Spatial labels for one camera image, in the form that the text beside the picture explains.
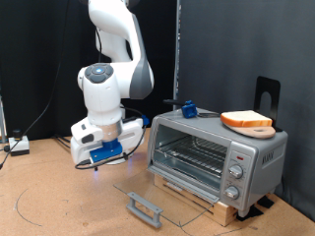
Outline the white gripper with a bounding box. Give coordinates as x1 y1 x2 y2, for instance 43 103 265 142
70 117 146 165

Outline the black slotted spatula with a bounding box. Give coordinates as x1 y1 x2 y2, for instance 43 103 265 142
162 98 221 119

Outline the toy bread slice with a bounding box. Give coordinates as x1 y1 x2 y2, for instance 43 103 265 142
220 110 274 128

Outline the metal oven rack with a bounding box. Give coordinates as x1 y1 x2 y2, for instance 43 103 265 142
154 135 228 180

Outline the silver oven knob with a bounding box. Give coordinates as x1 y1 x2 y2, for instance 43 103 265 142
228 163 244 180
223 185 240 201

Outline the silver toaster oven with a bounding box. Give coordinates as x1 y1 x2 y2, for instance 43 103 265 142
146 107 289 218

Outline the grey emergency stop box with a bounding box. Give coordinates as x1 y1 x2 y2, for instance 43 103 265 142
8 129 31 156

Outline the aluminium vertical pole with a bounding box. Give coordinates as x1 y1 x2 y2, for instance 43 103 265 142
175 0 182 101

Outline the wooden pallet base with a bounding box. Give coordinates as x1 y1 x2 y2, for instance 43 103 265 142
153 173 239 228

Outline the round wooden cutting board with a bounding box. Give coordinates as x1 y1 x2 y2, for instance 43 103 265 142
225 124 277 140

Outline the black foam pad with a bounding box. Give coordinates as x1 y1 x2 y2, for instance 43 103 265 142
235 205 265 222
257 196 275 209

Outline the black metal bookend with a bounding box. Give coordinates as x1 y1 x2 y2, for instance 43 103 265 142
253 76 284 133

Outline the black base cable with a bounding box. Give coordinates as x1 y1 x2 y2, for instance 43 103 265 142
55 137 73 147

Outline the black cable with silver plug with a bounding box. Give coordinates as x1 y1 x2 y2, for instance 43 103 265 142
53 134 73 143

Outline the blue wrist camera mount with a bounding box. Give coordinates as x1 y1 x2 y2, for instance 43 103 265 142
89 138 123 164

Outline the metal stand post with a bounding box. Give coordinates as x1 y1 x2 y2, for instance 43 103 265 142
0 94 8 145

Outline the black hanging cable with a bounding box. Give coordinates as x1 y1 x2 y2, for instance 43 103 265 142
0 0 72 170

